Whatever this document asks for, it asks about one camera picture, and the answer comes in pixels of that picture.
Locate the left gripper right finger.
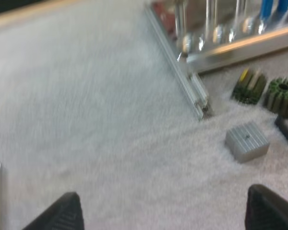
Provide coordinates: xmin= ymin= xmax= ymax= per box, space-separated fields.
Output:
xmin=245 ymin=184 xmax=288 ymax=230

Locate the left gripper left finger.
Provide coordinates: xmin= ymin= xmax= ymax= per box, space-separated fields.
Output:
xmin=21 ymin=191 xmax=85 ymax=230

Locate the grey ribbed disc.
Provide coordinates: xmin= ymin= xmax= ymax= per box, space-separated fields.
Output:
xmin=225 ymin=121 xmax=271 ymax=164

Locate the dark ribbed drum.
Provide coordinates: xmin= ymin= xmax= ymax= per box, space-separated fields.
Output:
xmin=231 ymin=68 xmax=267 ymax=105

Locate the dark green ribbed ring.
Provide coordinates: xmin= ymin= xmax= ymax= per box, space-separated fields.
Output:
xmin=264 ymin=77 xmax=288 ymax=114

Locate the metal plate on aluminium frame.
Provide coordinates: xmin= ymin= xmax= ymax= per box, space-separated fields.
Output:
xmin=144 ymin=0 xmax=288 ymax=120

